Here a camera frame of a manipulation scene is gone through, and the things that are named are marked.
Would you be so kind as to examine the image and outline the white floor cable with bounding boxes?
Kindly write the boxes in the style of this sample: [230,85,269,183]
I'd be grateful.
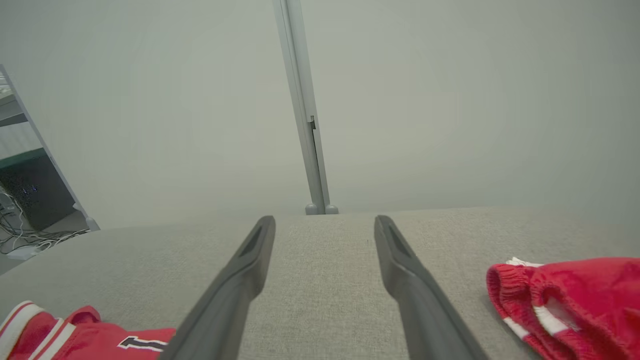
[0,187,91,256]

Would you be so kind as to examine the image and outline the red jersey with number 23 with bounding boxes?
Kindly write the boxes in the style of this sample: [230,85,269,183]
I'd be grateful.
[486,257,640,360]

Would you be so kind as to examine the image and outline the white power strip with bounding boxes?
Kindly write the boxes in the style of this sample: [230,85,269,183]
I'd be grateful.
[7,245,37,261]

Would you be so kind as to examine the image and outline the black computer tower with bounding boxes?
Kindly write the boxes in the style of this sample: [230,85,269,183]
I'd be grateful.
[0,155,77,232]

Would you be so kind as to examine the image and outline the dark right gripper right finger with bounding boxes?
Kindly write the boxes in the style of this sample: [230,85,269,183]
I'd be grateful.
[374,215,488,360]

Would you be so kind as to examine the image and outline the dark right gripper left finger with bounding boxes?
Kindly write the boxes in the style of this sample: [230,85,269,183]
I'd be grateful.
[160,215,277,360]

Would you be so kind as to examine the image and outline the red and white jersey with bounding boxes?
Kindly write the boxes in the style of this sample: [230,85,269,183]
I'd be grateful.
[0,301,177,360]

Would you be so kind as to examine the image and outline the grey slanted partition leg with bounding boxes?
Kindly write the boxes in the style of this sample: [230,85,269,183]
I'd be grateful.
[0,65,101,232]

